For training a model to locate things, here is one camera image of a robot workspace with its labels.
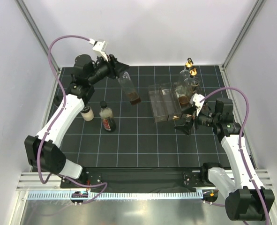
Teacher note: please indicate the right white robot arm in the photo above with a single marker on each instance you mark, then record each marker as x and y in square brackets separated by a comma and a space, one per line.
[246, 198]

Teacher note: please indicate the aluminium frame post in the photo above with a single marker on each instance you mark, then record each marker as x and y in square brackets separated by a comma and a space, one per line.
[33, 26]
[243, 31]

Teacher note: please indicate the right aluminium frame post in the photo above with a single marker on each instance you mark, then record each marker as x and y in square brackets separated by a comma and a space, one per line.
[243, 31]

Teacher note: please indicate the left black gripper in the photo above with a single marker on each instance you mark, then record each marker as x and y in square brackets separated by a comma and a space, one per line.
[116, 69]

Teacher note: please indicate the glass oil bottle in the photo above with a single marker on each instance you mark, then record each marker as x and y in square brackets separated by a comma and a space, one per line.
[129, 88]
[183, 75]
[187, 93]

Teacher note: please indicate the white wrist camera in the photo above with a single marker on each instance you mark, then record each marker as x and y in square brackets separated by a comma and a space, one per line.
[99, 49]
[197, 100]

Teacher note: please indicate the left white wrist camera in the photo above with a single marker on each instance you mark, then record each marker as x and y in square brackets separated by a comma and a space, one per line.
[99, 49]

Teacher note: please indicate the black grid mat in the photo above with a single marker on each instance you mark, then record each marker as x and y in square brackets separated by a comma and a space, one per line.
[137, 140]

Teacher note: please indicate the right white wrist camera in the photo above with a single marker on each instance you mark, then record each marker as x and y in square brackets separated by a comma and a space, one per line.
[197, 100]

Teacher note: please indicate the left aluminium frame post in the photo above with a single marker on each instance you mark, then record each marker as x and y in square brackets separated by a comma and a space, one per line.
[33, 26]

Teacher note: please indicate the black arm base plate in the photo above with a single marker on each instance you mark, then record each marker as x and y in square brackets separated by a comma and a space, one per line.
[148, 179]

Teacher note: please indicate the round amber sauce bottle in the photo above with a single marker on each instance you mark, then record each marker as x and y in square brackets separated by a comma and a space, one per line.
[57, 100]

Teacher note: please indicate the clear acrylic organizer tray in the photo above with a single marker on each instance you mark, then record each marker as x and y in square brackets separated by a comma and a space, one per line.
[164, 102]

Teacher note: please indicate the aluminium front rail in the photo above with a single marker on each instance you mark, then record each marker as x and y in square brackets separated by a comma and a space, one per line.
[29, 181]

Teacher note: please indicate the dark sauce bottle red label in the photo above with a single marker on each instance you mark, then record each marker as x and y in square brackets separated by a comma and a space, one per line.
[107, 117]

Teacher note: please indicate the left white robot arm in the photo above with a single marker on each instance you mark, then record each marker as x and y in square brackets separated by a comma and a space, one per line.
[43, 149]

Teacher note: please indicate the white slotted cable duct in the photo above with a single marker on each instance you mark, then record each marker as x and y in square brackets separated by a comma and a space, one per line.
[75, 195]

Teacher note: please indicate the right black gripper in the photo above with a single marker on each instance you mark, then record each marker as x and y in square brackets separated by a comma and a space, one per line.
[186, 128]

